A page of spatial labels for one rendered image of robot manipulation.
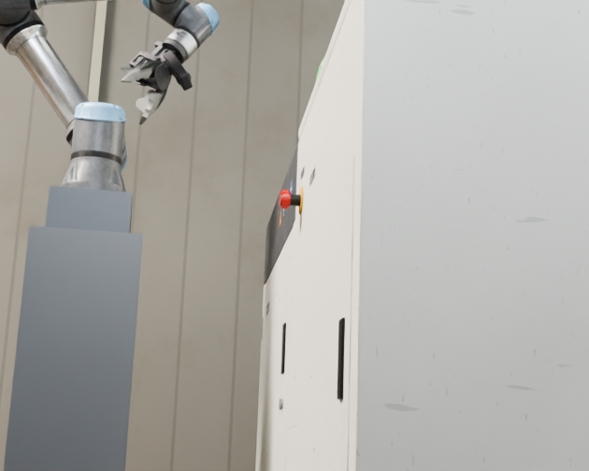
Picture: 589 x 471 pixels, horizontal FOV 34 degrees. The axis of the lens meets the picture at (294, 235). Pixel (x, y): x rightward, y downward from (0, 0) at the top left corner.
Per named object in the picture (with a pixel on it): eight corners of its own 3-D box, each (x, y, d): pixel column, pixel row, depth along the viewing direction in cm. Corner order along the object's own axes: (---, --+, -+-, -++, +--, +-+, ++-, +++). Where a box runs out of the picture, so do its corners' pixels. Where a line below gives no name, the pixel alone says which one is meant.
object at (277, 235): (265, 282, 249) (267, 223, 253) (281, 283, 250) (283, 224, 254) (292, 224, 190) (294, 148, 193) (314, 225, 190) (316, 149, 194)
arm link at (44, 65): (92, 174, 225) (-29, -6, 232) (96, 192, 240) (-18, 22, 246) (136, 149, 228) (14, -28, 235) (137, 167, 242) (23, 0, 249)
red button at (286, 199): (278, 216, 178) (279, 189, 179) (299, 217, 178) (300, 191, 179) (280, 208, 173) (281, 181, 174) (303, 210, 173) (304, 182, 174)
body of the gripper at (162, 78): (136, 86, 241) (164, 56, 246) (161, 96, 237) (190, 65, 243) (126, 64, 235) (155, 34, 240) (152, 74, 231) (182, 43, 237)
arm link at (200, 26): (193, 11, 252) (220, 30, 251) (169, 37, 247) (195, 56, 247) (198, -7, 245) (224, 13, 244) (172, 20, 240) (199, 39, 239)
